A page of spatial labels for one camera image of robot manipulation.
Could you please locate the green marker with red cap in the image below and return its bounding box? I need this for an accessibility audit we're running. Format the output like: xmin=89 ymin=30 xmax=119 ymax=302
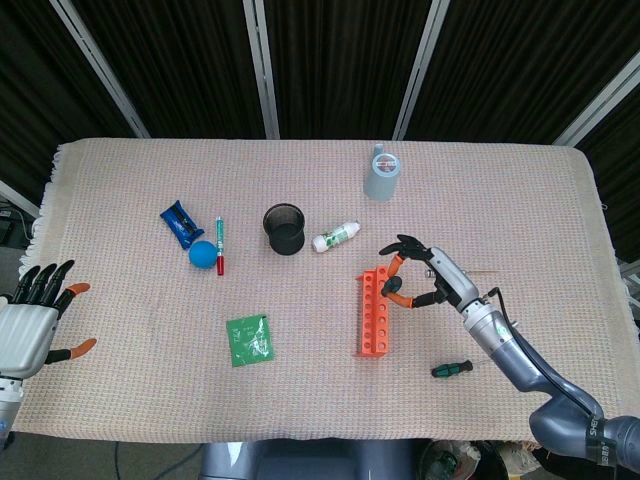
xmin=214 ymin=215 xmax=227 ymax=278

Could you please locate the dark pleated curtain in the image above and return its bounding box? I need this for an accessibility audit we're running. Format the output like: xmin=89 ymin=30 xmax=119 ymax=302
xmin=0 ymin=0 xmax=640 ymax=261

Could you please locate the bin with wrappers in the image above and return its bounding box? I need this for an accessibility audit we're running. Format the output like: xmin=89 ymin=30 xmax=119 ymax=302
xmin=418 ymin=438 xmax=546 ymax=480

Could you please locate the orange test tube rack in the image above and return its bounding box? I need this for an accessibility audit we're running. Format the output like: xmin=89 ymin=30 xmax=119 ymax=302
xmin=353 ymin=264 xmax=392 ymax=359

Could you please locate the green tea packet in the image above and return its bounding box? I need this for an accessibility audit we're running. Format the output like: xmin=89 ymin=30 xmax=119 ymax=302
xmin=225 ymin=313 xmax=275 ymax=369

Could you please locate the black labelled arm strap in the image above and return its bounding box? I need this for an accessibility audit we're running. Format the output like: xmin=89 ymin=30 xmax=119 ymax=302
xmin=582 ymin=412 xmax=619 ymax=469

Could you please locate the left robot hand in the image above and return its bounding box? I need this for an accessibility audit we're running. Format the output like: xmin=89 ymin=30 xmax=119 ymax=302
xmin=0 ymin=259 xmax=98 ymax=379

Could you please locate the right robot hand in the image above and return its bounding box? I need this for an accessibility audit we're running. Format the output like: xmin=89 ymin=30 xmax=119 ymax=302
xmin=378 ymin=233 xmax=484 ymax=314

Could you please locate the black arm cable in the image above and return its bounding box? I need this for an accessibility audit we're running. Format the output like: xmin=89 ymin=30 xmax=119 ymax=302
xmin=485 ymin=286 xmax=604 ymax=417

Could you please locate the blue snack packet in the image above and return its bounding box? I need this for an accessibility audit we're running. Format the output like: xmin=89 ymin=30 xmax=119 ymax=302
xmin=159 ymin=200 xmax=206 ymax=250

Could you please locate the blue foam ball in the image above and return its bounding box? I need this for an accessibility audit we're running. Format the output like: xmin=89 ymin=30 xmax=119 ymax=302
xmin=188 ymin=240 xmax=219 ymax=270

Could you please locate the grey aluminium frame bar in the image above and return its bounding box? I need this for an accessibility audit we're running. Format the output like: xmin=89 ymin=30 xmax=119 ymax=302
xmin=0 ymin=179 xmax=41 ymax=220

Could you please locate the grey robot torso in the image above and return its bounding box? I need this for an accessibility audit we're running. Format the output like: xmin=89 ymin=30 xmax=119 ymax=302
xmin=199 ymin=438 xmax=431 ymax=480

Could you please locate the light blue plastic cup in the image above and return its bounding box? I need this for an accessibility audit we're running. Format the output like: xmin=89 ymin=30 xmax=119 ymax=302
xmin=363 ymin=143 xmax=404 ymax=202

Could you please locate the grey aluminium frame post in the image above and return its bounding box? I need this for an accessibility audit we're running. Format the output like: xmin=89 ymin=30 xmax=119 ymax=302
xmin=243 ymin=0 xmax=280 ymax=140
xmin=553 ymin=47 xmax=640 ymax=147
xmin=49 ymin=0 xmax=151 ymax=140
xmin=392 ymin=0 xmax=451 ymax=141

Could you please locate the beige woven tablecloth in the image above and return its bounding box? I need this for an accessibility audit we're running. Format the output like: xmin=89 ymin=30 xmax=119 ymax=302
xmin=2 ymin=137 xmax=639 ymax=444

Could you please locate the black mesh pen cup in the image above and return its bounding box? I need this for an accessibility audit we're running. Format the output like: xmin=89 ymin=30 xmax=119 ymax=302
xmin=262 ymin=202 xmax=307 ymax=257

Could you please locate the white bottle with green label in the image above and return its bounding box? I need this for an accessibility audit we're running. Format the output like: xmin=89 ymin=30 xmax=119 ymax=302
xmin=312 ymin=220 xmax=361 ymax=253

